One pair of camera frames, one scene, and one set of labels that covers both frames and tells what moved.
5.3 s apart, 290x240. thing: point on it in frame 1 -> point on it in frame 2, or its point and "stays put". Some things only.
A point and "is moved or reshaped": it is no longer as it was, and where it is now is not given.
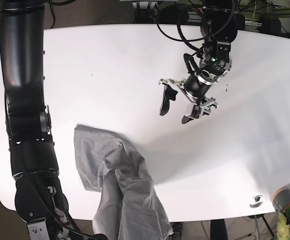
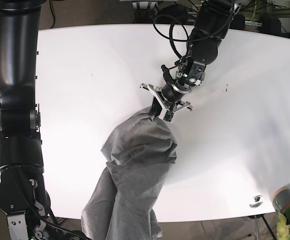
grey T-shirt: (112, 164) is moved or reshaped
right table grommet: (256, 201) stays put
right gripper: (214, 64) -> (168, 99)
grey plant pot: (284, 197) stays put
